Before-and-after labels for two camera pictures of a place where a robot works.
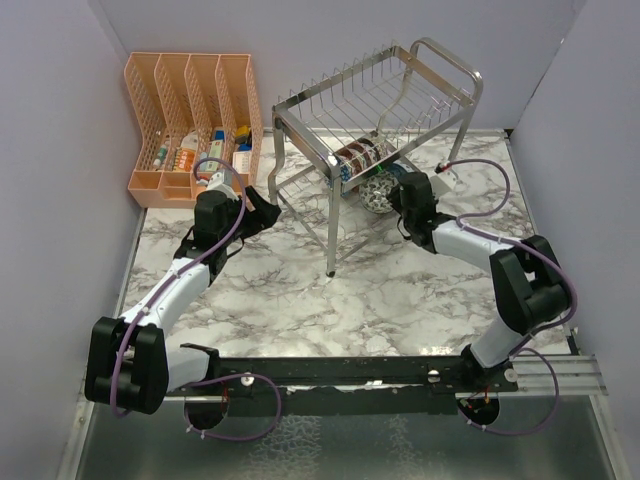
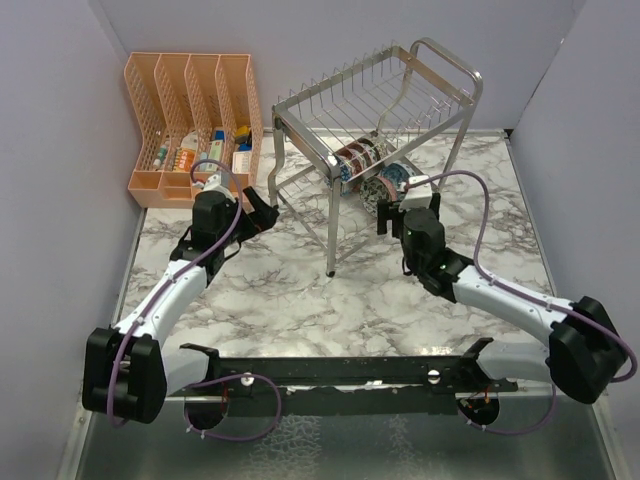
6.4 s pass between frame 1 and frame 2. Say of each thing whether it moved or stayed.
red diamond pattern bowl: stayed
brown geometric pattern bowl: moved
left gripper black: stayed
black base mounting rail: stayed
